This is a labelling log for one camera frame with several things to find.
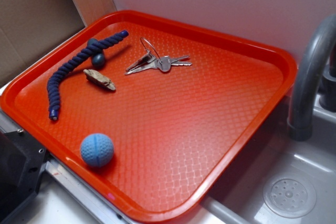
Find light blue dimpled ball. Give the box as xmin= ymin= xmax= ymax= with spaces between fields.
xmin=80 ymin=133 xmax=114 ymax=168

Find red plastic tray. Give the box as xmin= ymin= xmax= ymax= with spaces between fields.
xmin=1 ymin=11 xmax=297 ymax=223

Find brown driftwood piece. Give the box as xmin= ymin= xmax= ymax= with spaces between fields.
xmin=83 ymin=69 xmax=116 ymax=91

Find round grey sink drain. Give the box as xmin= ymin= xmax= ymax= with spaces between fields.
xmin=262 ymin=173 xmax=317 ymax=219

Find brown cardboard panel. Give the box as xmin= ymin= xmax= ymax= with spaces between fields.
xmin=1 ymin=0 xmax=84 ymax=86

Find black metal bracket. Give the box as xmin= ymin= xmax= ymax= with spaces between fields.
xmin=1 ymin=131 xmax=48 ymax=223

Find aluminium frame rail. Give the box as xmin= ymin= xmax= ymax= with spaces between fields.
xmin=1 ymin=113 xmax=131 ymax=223

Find silver key bunch with ring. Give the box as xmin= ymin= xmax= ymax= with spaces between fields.
xmin=124 ymin=37 xmax=192 ymax=75

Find dark faucet knob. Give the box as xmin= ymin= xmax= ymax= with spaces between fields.
xmin=320 ymin=55 xmax=335 ymax=112

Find grey plastic sink basin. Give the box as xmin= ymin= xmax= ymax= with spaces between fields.
xmin=202 ymin=100 xmax=335 ymax=223

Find grey toy sink faucet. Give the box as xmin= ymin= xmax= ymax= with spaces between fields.
xmin=287 ymin=14 xmax=335 ymax=141

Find dark blue rope toy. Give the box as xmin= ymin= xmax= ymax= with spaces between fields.
xmin=47 ymin=30 xmax=129 ymax=121

